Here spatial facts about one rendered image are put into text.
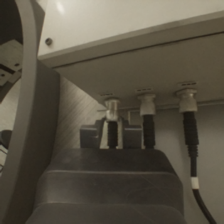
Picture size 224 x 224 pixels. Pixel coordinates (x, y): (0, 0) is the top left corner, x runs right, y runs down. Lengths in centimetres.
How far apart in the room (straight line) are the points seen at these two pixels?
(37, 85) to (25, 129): 6
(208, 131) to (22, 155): 20
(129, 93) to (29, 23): 21
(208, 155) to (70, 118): 17
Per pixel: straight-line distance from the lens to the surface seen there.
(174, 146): 19
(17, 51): 90
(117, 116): 16
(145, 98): 16
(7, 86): 118
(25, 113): 22
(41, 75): 24
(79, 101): 23
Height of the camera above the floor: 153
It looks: 4 degrees down
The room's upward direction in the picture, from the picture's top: 44 degrees clockwise
